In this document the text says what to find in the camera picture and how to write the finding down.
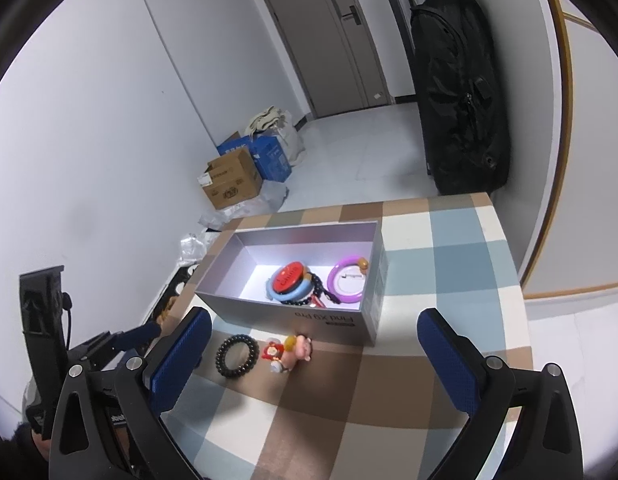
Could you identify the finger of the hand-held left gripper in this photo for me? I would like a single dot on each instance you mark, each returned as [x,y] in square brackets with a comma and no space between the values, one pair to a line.
[139,334]

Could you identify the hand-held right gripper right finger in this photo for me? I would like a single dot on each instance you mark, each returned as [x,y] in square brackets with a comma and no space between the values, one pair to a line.
[446,360]

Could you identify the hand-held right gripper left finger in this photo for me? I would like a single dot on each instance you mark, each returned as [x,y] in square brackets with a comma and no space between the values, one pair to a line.
[181,360]

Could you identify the grey cardboard box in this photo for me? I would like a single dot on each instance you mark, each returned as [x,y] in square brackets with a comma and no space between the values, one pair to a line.
[269,317]

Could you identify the white round badge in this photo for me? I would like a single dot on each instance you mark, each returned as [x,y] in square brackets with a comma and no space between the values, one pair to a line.
[349,285]

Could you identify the red round badge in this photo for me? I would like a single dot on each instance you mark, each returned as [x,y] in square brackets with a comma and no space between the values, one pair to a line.
[289,276]

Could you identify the person's left forearm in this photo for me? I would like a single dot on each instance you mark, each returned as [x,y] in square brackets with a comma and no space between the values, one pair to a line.
[9,460]

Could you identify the person's left hand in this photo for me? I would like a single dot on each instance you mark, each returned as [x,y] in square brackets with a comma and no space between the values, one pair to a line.
[40,442]

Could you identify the checked tablecloth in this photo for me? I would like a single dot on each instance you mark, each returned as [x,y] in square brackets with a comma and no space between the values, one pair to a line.
[389,410]

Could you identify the clear plastic wrap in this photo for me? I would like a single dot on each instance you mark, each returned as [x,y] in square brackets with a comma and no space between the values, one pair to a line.
[224,217]
[191,247]

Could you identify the brown cardboard box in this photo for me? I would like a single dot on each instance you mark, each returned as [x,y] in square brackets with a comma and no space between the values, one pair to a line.
[234,182]

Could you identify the blue cardboard box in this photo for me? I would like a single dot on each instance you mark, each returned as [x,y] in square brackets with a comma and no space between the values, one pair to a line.
[274,157]

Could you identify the white plastic bag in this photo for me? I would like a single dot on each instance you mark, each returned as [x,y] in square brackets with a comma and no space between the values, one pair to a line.
[291,142]

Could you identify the black hanging bag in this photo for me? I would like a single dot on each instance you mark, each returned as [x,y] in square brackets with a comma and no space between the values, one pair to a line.
[459,100]

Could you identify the grey door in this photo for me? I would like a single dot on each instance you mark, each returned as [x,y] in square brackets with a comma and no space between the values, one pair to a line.
[329,35]

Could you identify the black coat rack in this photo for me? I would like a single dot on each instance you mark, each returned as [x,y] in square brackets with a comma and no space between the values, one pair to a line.
[396,5]

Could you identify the black perforated frame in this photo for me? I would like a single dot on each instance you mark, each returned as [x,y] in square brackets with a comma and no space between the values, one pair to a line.
[176,287]

